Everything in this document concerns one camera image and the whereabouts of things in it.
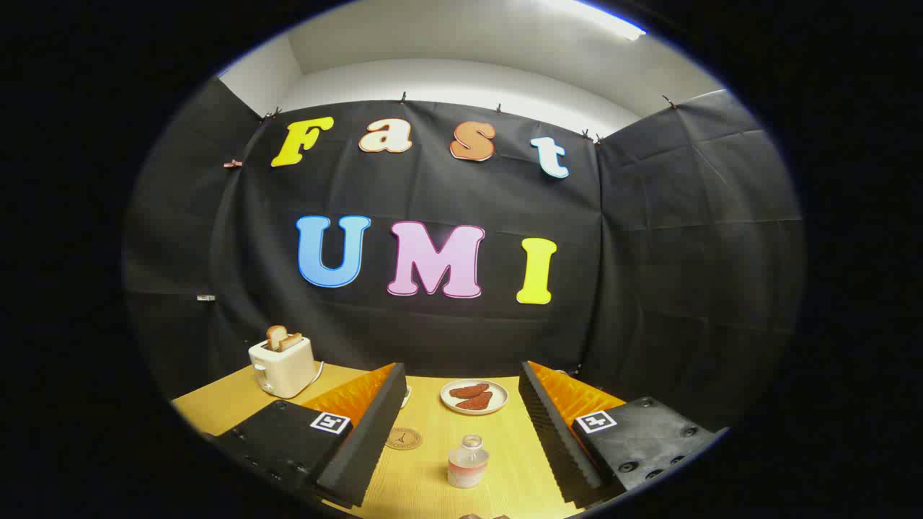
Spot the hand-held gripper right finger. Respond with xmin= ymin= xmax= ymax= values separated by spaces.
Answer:
xmin=518 ymin=360 xmax=729 ymax=509

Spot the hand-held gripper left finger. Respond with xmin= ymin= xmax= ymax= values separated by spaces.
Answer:
xmin=206 ymin=363 xmax=408 ymax=509

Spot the clear juice bottle pink label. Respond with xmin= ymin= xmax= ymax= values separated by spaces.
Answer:
xmin=447 ymin=435 xmax=490 ymax=489

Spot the wooden table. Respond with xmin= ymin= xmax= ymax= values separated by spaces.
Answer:
xmin=172 ymin=363 xmax=628 ymax=519

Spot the white round plate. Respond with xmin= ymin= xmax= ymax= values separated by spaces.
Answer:
xmin=440 ymin=380 xmax=509 ymax=416

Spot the cream toaster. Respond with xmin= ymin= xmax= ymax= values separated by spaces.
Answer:
xmin=248 ymin=336 xmax=317 ymax=399

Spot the black backdrop cloth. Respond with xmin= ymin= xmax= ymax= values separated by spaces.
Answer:
xmin=123 ymin=76 xmax=805 ymax=433

